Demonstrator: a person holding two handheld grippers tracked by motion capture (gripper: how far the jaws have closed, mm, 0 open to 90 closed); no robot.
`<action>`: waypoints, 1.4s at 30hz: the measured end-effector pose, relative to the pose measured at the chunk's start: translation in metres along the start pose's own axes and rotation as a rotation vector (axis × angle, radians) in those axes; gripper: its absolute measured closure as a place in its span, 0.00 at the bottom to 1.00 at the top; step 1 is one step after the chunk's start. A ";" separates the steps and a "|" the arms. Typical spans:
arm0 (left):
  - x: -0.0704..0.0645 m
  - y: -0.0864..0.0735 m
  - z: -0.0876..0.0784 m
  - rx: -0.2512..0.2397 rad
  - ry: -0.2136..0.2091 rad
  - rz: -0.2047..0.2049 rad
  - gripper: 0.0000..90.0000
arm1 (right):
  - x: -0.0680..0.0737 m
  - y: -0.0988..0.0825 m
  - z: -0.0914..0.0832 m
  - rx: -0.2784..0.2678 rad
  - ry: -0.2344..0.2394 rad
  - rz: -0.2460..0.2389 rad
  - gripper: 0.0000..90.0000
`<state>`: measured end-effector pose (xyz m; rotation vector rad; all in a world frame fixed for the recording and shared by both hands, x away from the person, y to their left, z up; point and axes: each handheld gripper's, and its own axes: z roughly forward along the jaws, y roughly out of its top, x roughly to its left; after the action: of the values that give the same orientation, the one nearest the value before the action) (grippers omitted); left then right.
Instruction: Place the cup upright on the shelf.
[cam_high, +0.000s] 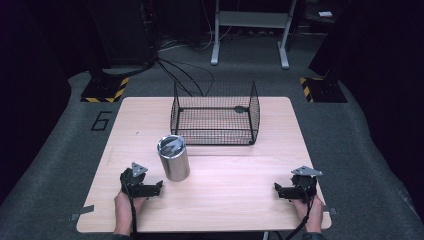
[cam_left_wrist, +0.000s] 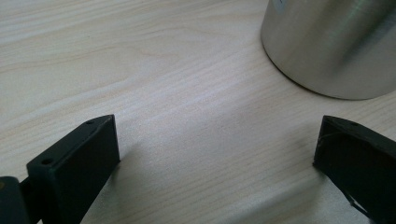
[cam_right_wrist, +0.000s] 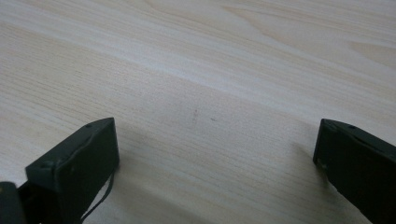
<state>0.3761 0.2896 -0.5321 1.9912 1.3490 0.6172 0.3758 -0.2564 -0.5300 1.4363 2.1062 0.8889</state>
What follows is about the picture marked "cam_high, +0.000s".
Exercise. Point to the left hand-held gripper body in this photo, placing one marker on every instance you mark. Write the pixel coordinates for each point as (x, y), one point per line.
(132, 181)

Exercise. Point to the stainless steel cylindrical canister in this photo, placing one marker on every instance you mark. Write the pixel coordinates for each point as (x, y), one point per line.
(174, 160)

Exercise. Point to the dark curtain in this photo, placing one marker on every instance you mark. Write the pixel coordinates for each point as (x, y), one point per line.
(30, 83)
(383, 66)

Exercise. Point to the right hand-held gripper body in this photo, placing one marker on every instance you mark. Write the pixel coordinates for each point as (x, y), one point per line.
(305, 186)

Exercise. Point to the small white box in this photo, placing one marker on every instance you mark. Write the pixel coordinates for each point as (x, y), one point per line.
(325, 14)

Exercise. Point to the grey tape strip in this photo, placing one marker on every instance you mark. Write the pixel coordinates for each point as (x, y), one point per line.
(83, 211)
(330, 210)

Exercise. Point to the white metal stand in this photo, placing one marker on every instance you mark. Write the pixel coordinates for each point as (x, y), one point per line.
(253, 20)

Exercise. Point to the person's right hand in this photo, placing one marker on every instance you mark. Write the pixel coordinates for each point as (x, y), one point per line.
(315, 215)

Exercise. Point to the black base with striped tape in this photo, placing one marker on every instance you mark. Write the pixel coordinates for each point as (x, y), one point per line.
(105, 89)
(325, 90)

